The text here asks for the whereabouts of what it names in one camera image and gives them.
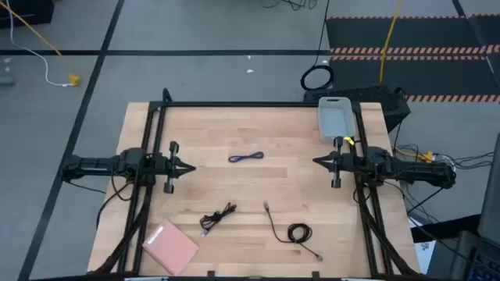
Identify black aluminium table frame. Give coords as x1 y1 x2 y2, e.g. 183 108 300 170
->
93 87 421 281

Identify long black USB-C cable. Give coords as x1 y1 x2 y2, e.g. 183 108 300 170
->
262 201 324 262

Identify white floor cable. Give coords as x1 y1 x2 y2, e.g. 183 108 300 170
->
5 0 73 87

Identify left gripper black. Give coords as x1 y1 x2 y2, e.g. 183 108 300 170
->
153 140 197 195

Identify yellow cable with plug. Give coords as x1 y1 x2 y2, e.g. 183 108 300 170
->
393 146 435 164

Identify yellow floor cable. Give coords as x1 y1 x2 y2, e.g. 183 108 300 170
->
0 1 77 77
378 0 405 84

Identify short black USB-C cable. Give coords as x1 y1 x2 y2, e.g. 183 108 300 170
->
199 201 238 238

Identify black keyboard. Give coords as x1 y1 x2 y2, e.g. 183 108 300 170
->
466 249 500 281

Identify black cable bundle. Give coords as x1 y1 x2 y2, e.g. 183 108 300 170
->
390 120 495 219

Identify tangled black floor cables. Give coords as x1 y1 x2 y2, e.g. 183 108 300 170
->
260 0 318 12

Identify black box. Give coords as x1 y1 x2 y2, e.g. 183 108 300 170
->
0 0 55 29

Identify black perforated computer case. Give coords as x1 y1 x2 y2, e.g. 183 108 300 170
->
303 84 412 133

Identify grey plastic bin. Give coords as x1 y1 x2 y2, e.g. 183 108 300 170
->
317 96 357 144

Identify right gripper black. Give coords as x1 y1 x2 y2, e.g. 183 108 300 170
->
312 136 355 190

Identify pink notebook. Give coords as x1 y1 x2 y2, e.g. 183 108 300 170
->
141 219 200 276

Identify dark grey desk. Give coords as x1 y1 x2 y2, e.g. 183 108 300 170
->
427 229 500 281

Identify white cable loop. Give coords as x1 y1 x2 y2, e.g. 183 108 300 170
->
434 154 457 169

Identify white printed paper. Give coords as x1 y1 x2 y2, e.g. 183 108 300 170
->
408 216 437 274

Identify black hazard-striped floor mat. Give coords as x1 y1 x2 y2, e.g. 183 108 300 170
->
326 14 500 103

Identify black coiled floor cable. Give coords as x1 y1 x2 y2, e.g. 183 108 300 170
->
299 0 335 92

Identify purple USB-C cable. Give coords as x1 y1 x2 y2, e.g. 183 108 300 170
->
227 151 265 164

